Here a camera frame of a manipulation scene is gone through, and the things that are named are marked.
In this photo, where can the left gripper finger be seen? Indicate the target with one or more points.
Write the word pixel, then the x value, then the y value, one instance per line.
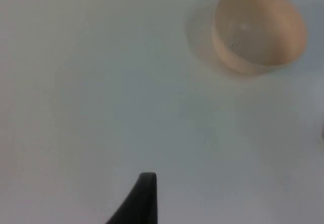
pixel 141 203

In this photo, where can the pale wooden bowl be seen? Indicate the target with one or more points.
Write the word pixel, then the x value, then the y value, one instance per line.
pixel 260 29

